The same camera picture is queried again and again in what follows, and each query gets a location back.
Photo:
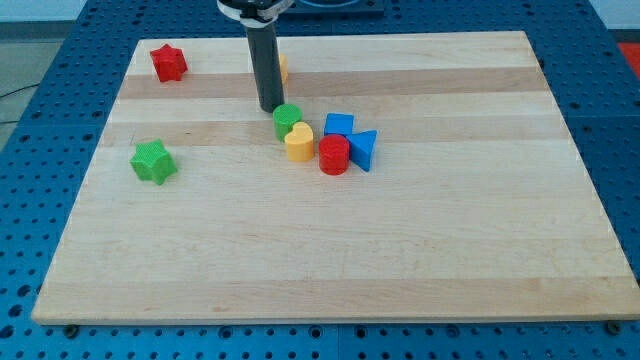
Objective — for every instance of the blue cube block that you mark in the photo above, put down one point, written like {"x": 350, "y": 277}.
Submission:
{"x": 339, "y": 123}

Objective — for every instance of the blue triangle block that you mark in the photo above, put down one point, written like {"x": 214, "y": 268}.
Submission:
{"x": 362, "y": 147}

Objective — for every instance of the red star block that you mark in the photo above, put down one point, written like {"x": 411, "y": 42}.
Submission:
{"x": 169, "y": 63}

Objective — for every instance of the light wooden board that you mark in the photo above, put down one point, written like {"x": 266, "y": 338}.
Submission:
{"x": 477, "y": 206}

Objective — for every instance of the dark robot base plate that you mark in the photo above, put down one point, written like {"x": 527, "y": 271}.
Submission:
{"x": 333, "y": 7}

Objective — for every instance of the red cylinder block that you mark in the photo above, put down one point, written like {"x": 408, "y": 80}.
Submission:
{"x": 334, "y": 151}

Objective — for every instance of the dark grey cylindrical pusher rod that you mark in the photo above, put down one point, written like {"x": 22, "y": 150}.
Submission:
{"x": 264, "y": 53}

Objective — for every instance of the yellow heart block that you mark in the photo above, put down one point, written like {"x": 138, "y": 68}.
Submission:
{"x": 299, "y": 143}

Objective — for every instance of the yellow hexagon block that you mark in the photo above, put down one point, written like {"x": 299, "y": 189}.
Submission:
{"x": 283, "y": 64}

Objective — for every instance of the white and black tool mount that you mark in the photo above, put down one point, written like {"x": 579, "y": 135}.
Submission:
{"x": 254, "y": 13}

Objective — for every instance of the green star block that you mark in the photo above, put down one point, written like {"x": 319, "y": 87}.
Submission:
{"x": 153, "y": 162}

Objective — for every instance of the green cylinder block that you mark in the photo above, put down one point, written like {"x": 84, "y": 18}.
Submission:
{"x": 284, "y": 117}

